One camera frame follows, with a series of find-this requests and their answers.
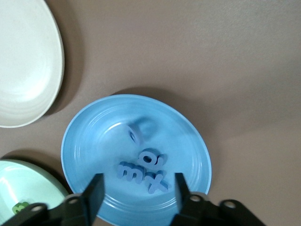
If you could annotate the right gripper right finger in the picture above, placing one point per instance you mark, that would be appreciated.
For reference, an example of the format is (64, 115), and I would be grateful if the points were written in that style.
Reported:
(200, 212)

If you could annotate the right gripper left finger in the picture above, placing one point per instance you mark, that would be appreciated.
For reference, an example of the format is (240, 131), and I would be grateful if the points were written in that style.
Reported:
(77, 212)

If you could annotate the blue foam letter X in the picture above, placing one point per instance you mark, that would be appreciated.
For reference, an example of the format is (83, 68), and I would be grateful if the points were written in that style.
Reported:
(157, 183)

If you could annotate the green foam letter B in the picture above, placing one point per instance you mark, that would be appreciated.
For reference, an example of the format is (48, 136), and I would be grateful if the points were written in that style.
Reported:
(20, 207)

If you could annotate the blue foam letter E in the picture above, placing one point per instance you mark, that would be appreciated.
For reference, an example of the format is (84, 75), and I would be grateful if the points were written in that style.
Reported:
(130, 174)

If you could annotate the blue foam letter a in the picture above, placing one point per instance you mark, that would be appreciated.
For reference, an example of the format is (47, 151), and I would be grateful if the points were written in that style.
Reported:
(156, 161)

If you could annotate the blue letter Q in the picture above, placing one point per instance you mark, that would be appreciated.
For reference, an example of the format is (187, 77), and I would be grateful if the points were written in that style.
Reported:
(134, 135)

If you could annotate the light green plate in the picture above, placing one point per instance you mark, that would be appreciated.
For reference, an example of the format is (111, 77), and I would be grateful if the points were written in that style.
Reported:
(28, 181)

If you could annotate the blue plate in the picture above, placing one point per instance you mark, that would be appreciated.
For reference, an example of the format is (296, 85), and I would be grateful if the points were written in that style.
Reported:
(94, 141)

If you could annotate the beige plate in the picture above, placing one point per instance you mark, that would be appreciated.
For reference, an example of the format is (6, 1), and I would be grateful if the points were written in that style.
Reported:
(26, 66)

